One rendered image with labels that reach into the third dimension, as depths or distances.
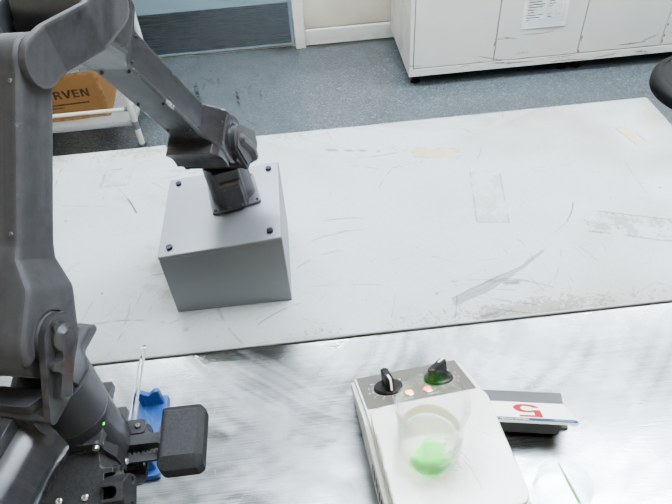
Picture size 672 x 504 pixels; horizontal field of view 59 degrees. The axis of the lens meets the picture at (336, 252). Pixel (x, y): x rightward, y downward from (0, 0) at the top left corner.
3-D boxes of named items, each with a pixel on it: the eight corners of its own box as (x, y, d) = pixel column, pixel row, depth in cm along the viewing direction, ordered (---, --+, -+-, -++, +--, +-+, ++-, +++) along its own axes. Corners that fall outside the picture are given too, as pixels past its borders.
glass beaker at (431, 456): (455, 415, 58) (463, 366, 53) (469, 479, 54) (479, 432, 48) (384, 421, 59) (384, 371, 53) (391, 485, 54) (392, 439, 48)
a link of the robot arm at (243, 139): (199, 147, 79) (184, 105, 74) (264, 146, 77) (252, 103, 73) (182, 179, 74) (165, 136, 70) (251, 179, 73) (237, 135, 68)
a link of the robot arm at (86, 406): (34, 304, 47) (-35, 408, 41) (102, 311, 46) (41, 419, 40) (67, 356, 52) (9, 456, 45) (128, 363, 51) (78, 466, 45)
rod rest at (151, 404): (142, 401, 71) (133, 384, 69) (170, 398, 71) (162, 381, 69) (129, 482, 64) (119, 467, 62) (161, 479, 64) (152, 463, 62)
